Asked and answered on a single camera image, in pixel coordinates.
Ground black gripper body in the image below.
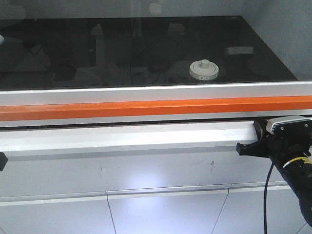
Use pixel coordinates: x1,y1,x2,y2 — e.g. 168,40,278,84
258,133,312,168

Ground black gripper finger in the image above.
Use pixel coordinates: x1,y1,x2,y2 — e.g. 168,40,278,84
0,152,8,171
253,118,270,141
236,140,269,157

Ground glass jar with beige lid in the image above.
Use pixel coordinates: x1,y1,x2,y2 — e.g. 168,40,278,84
189,59,219,81

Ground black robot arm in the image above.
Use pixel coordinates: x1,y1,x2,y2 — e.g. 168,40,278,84
236,116,312,225

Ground white base cabinet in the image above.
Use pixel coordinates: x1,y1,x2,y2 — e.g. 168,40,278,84
0,120,312,234

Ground white paper roll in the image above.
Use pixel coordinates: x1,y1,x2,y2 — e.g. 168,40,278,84
0,35,5,45

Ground black camera cable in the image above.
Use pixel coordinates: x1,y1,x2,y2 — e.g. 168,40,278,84
263,136,281,234

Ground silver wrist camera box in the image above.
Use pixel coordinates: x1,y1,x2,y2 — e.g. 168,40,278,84
265,116,312,137

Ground orange and white sash frame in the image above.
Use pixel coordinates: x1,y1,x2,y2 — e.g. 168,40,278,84
0,81,312,127

